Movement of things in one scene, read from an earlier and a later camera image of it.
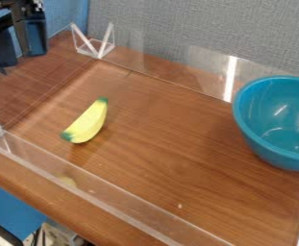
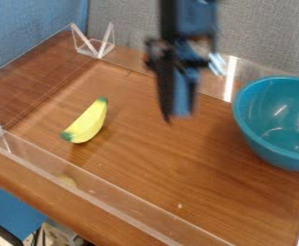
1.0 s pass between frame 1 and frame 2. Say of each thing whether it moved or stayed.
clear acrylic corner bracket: stayed
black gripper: moved
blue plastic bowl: stayed
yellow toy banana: stayed
